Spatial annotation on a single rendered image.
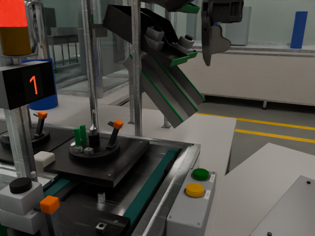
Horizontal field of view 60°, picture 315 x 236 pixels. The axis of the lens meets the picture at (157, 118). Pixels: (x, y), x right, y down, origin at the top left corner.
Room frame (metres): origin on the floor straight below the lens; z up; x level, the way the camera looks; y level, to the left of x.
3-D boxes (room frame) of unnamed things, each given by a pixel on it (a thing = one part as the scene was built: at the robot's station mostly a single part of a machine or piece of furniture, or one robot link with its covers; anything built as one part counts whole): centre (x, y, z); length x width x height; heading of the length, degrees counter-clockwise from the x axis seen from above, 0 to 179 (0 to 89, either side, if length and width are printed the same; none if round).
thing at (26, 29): (0.53, 0.27, 1.29); 0.05 x 0.05 x 0.05
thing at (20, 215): (0.35, 0.21, 1.06); 0.08 x 0.04 x 0.07; 71
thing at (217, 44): (0.63, -0.13, 1.27); 0.06 x 0.03 x 0.09; 71
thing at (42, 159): (0.70, 0.18, 1.01); 0.24 x 0.24 x 0.13; 71
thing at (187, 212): (0.52, -0.08, 0.93); 0.21 x 0.07 x 0.06; 161
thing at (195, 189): (0.52, -0.08, 0.96); 0.04 x 0.04 x 0.02
